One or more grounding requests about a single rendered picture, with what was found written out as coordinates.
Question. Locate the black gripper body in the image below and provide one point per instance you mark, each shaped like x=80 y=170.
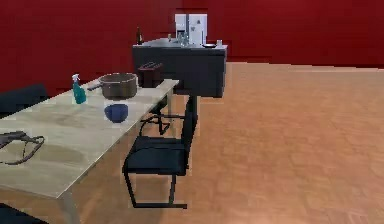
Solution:
x=13 y=137

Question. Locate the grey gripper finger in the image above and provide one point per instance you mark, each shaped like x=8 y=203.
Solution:
x=13 y=163
x=42 y=140

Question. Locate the pale wooden dining table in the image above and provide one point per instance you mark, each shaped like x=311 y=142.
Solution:
x=73 y=133

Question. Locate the dark grey kitchen counter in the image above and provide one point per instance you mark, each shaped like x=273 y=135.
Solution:
x=186 y=71

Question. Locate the black chair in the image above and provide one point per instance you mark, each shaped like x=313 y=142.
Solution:
x=21 y=96
x=16 y=216
x=156 y=156
x=162 y=120

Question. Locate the teal spray bottle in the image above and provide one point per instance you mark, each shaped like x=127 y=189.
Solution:
x=79 y=92

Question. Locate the blue bowl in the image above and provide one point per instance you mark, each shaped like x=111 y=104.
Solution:
x=116 y=113

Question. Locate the dark brown cooking pot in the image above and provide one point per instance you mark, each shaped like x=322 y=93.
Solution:
x=119 y=87

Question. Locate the dark red toaster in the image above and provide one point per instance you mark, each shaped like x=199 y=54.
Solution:
x=150 y=76

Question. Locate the dark glass bottle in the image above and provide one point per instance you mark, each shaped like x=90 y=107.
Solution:
x=139 y=37

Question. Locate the small pale shaker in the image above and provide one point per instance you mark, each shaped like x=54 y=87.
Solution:
x=169 y=37

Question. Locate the silver sink faucet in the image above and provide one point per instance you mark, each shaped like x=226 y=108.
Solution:
x=184 y=39

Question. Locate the white fridge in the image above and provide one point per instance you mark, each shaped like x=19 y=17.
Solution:
x=193 y=30

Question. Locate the black plate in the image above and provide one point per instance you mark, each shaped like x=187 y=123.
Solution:
x=209 y=45

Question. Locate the clear glass cup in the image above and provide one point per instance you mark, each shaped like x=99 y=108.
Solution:
x=219 y=43

